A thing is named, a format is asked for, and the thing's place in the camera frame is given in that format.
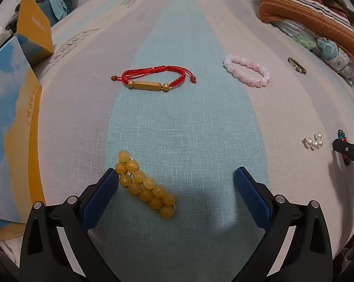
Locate blue and yellow cardboard box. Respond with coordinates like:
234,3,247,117
0,0,55,241

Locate teal cloth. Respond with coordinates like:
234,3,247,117
43,0,69,25

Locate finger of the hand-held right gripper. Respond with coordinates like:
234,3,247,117
333,139,354,166

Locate red braided cord bracelet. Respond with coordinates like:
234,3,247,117
111,65,197,92

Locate dark small bead bracelet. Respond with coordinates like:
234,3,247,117
288,57,307,75

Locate striped folded blanket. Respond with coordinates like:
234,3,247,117
258,0,354,63

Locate floral quilt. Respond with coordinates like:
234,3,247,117
272,20,354,87

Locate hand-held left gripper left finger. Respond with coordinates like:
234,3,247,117
20,167,120,282

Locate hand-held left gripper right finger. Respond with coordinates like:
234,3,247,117
234,166,333,282

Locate yellow bead bracelet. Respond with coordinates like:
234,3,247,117
115,150,177,219

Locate pink bead bracelet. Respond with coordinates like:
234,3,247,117
223,54,271,87

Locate pearl cluster earrings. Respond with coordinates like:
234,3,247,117
302,132,324,150

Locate multicolour bead bracelet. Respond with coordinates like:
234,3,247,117
337,129,351,166

